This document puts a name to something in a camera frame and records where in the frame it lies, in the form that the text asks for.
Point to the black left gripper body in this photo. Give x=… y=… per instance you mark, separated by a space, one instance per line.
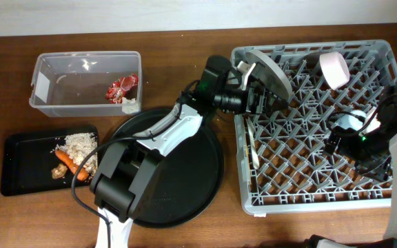
x=240 y=100

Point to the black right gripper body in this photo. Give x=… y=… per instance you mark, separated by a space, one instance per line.
x=369 y=151

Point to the grey plate with food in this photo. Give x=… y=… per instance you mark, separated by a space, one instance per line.
x=272 y=76

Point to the wooden chopstick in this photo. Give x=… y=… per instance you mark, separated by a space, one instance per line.
x=247 y=164

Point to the light blue plastic cup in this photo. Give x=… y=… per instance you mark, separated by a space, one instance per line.
x=354 y=120

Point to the white plastic fork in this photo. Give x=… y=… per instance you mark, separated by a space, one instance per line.
x=250 y=128

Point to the pink plastic bowl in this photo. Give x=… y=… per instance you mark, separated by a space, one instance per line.
x=334 y=69

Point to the white tissue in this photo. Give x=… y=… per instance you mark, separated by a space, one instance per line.
x=130 y=106

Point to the orange carrot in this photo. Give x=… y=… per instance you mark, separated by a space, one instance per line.
x=82 y=175

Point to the brown food scrap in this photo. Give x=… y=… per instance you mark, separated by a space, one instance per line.
x=59 y=171

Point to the cream plastic cup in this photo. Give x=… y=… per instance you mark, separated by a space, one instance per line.
x=373 y=125

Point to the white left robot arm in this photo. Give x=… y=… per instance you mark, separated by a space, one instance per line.
x=131 y=165

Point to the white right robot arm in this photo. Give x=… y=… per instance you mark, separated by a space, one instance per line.
x=390 y=236

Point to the grey dishwasher rack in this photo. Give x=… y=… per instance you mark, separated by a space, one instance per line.
x=294 y=174

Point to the clear plastic waste bin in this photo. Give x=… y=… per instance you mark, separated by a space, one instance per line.
x=73 y=84

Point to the red crumpled snack wrapper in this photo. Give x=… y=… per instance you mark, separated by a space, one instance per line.
x=119 y=88

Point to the round black serving tray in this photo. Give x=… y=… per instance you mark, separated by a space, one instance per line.
x=188 y=184

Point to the pile of rice scraps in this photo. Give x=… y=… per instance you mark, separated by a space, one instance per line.
x=77 y=147

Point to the black rectangular tray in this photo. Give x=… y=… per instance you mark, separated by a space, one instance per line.
x=29 y=158

